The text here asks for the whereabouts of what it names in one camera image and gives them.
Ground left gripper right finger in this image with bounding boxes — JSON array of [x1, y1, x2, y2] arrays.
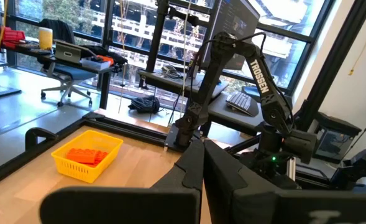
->
[[203, 139, 366, 224]]

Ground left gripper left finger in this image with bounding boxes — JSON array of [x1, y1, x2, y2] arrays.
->
[[39, 138, 206, 224]]

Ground orange rectangular block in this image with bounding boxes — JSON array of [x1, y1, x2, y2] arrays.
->
[[93, 150, 109, 166]]

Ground orange studded block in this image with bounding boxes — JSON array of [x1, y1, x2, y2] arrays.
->
[[65, 147, 98, 165]]

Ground dark office desk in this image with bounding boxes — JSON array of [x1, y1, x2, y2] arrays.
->
[[138, 70, 266, 136]]

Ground black glass cabinet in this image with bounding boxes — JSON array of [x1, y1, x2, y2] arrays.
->
[[313, 111, 363, 163]]

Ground black keyboard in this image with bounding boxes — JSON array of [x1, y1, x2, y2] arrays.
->
[[225, 91, 260, 118]]

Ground black bag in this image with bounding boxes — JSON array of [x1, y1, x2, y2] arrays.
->
[[127, 95, 162, 114]]

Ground yellow plastic basket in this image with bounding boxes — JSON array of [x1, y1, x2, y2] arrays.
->
[[50, 129, 124, 184]]

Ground large black monitor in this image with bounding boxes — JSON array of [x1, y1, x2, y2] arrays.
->
[[201, 0, 261, 72]]

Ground clear plastic box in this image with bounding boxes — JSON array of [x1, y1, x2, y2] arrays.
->
[[79, 55, 115, 72]]

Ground grey office chair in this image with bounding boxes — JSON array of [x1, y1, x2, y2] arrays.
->
[[39, 17, 93, 107]]

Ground grey case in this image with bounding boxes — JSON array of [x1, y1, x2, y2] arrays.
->
[[54, 41, 89, 65]]

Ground yellow cup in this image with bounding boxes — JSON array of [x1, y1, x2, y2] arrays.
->
[[38, 27, 54, 50]]

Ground red storage bins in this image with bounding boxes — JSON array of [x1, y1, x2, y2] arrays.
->
[[1, 26, 27, 43]]

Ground black frame hook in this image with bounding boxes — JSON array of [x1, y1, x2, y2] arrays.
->
[[25, 127, 59, 152]]

